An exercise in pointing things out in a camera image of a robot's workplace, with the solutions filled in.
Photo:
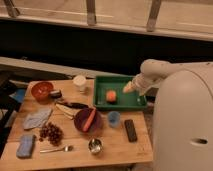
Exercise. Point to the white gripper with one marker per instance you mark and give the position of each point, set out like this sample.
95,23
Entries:
140,83

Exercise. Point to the orange apple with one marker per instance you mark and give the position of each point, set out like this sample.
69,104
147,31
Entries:
111,96

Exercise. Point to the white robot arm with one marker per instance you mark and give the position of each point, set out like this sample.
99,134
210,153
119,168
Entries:
183,113

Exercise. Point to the blue plastic cup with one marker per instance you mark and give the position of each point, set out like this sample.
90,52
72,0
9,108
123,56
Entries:
113,118

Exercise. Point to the small metal cup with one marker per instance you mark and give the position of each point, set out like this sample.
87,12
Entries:
95,146

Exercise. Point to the green plastic tray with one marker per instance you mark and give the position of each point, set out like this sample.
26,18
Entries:
124,101

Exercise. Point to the black remote control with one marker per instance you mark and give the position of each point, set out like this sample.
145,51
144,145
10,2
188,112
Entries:
130,129

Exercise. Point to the orange carrot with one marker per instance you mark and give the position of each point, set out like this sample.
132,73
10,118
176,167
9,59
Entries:
89,120

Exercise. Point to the small dark can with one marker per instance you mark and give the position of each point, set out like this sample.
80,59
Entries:
55,94

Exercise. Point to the red bowl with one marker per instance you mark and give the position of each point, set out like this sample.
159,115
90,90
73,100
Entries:
40,91

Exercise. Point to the bunch of red grapes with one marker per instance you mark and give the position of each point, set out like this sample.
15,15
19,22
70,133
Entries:
52,133

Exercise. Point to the grey cloth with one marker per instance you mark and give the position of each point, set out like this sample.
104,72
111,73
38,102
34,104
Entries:
37,119

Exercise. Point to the blue object at table edge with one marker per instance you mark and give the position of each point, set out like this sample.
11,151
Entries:
19,95

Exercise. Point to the blue sponge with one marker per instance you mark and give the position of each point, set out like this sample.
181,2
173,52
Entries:
26,146

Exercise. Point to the black handled knife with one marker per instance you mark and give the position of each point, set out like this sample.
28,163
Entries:
73,105

